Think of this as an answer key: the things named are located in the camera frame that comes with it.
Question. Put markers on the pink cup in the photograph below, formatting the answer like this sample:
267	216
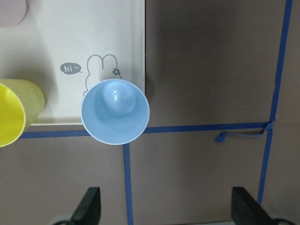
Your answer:
12	12

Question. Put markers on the yellow cup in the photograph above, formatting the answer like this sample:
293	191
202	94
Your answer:
21	102

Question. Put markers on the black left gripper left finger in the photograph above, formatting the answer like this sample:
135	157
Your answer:
88	211

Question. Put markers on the light blue cup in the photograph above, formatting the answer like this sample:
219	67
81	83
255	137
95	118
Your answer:
115	111

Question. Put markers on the cream plastic tray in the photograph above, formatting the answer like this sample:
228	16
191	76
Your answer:
67	46

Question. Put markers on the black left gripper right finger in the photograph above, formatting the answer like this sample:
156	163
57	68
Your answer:
246	211

